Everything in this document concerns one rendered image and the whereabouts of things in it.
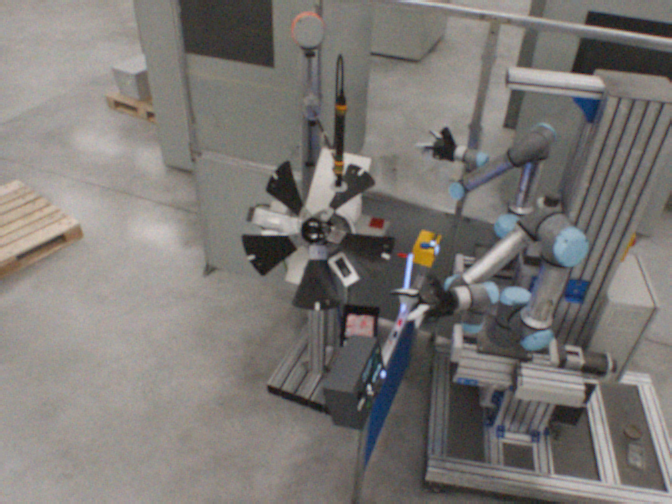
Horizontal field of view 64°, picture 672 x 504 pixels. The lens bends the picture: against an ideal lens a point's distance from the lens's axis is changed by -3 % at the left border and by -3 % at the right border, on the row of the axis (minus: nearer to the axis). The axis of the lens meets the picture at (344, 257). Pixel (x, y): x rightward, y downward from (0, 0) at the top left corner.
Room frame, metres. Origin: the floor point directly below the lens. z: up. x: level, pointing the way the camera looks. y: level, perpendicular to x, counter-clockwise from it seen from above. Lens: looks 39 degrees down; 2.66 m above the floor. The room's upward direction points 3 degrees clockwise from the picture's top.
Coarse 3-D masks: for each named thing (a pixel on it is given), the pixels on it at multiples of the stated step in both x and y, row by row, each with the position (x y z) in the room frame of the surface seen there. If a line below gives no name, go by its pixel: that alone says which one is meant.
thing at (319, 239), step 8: (304, 224) 2.01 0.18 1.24; (312, 224) 2.00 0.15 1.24; (320, 224) 2.00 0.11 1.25; (328, 224) 2.08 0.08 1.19; (304, 232) 1.99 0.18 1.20; (320, 232) 1.98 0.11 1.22; (328, 232) 2.00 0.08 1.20; (304, 240) 1.96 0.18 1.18; (312, 240) 1.96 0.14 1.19; (320, 240) 1.95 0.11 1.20
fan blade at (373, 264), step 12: (348, 240) 1.97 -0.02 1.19; (360, 240) 1.98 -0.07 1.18; (372, 240) 1.99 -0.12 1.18; (384, 240) 1.99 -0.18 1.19; (348, 252) 1.91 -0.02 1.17; (360, 252) 1.91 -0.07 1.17; (372, 252) 1.92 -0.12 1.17; (384, 252) 1.92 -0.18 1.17; (360, 264) 1.86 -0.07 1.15; (372, 264) 1.86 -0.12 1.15; (384, 264) 1.87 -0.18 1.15; (372, 276) 1.81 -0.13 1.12
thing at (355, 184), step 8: (352, 168) 2.23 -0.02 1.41; (360, 168) 2.20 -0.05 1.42; (344, 176) 2.23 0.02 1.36; (352, 176) 2.18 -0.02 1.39; (360, 176) 2.16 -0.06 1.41; (368, 176) 2.13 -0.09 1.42; (352, 184) 2.13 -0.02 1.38; (360, 184) 2.11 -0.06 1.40; (368, 184) 2.09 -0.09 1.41; (344, 192) 2.12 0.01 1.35; (352, 192) 2.09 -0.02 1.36; (360, 192) 2.07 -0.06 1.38; (336, 200) 2.11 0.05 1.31; (344, 200) 2.07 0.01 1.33; (336, 208) 2.05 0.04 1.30
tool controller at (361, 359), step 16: (352, 336) 1.35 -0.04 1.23; (368, 336) 1.34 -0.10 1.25; (352, 352) 1.27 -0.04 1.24; (368, 352) 1.26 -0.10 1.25; (336, 368) 1.20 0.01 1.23; (352, 368) 1.19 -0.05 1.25; (368, 368) 1.21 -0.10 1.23; (384, 368) 1.31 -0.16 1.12; (336, 384) 1.13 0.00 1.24; (352, 384) 1.12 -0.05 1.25; (336, 400) 1.10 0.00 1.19; (352, 400) 1.08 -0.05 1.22; (368, 400) 1.15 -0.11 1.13; (336, 416) 1.10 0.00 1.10; (352, 416) 1.08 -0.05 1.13; (368, 416) 1.12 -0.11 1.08
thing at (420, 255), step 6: (420, 234) 2.20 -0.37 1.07; (426, 234) 2.21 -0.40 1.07; (432, 234) 2.21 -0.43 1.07; (420, 240) 2.15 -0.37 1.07; (426, 240) 2.16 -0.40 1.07; (432, 240) 2.16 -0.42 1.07; (438, 240) 2.16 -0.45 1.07; (414, 246) 2.10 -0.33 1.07; (420, 246) 2.10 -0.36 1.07; (414, 252) 2.09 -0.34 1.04; (420, 252) 2.08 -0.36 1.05; (426, 252) 2.07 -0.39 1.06; (432, 252) 2.07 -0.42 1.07; (414, 258) 2.09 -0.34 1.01; (420, 258) 2.08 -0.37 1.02; (426, 258) 2.07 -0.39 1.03; (432, 258) 2.07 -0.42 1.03; (426, 264) 2.07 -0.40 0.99
